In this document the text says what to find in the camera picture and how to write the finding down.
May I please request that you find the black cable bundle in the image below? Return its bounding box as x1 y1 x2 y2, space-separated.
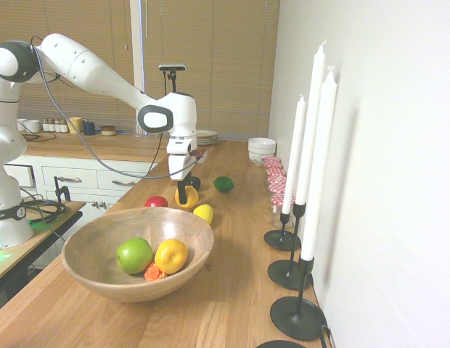
20 186 68 242

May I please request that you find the small orange crinkled toy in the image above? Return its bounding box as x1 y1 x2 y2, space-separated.
144 262 168 283

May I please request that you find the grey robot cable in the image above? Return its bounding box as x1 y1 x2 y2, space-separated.
29 35 199 181

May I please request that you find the black power cable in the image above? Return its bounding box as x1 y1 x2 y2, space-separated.
318 323 334 348

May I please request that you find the orange fruit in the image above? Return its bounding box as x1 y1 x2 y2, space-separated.
154 238 189 276

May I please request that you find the wooden bowl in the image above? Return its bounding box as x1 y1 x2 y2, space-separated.
60 206 216 304

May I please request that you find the white patterned ceramic bowl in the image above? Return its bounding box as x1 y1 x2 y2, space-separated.
248 150 276 167

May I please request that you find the wide tan window blind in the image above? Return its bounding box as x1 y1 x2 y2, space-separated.
142 0 281 141

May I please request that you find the white kitchen cabinet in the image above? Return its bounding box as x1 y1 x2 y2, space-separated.
4 130 171 220

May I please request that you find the red apple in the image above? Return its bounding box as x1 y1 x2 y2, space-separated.
144 195 170 209

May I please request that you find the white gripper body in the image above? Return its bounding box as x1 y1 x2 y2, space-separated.
168 152 197 182

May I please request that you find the stack of white plates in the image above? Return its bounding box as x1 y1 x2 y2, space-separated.
195 128 219 146

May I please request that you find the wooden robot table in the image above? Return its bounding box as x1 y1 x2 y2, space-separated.
0 199 87 315

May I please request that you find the green lime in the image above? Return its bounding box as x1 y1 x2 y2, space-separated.
213 175 235 194

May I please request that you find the shortest white candle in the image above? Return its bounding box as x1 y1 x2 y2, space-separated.
281 94 307 215

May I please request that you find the yellow lemon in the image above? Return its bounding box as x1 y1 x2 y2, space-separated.
192 203 215 225

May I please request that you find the tallest white candle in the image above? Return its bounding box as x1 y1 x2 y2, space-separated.
295 40 327 207

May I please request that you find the black candle holder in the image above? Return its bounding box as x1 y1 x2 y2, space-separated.
263 211 303 252
255 339 308 348
269 253 328 342
266 202 314 291

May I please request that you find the black camera stand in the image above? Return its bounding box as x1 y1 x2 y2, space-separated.
162 70 179 95

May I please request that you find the green apple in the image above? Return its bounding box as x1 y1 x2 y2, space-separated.
115 236 155 276

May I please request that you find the medium white candle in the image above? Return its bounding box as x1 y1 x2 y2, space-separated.
300 65 338 262

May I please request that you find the narrow tan window blind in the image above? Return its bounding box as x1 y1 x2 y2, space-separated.
0 0 134 125

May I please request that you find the black table clamp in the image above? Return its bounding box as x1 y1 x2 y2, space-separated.
52 175 72 203

